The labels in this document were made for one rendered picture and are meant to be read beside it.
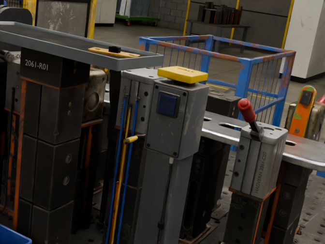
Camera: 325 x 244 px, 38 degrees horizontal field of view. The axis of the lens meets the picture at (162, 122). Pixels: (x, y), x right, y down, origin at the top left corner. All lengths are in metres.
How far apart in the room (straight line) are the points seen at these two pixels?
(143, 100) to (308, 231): 0.67
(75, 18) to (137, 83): 3.92
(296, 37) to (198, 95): 8.25
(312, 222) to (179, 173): 0.75
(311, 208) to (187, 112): 0.90
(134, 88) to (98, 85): 0.15
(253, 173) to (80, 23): 4.15
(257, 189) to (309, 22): 8.09
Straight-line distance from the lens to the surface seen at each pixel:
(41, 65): 0.85
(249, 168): 0.85
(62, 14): 4.66
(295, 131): 1.15
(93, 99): 1.06
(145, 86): 0.91
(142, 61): 0.77
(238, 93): 2.93
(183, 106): 0.70
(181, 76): 0.70
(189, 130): 0.72
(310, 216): 1.47
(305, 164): 0.94
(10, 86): 1.11
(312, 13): 8.89
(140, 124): 0.93
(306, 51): 8.90
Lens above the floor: 1.28
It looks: 16 degrees down
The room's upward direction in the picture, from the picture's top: 9 degrees clockwise
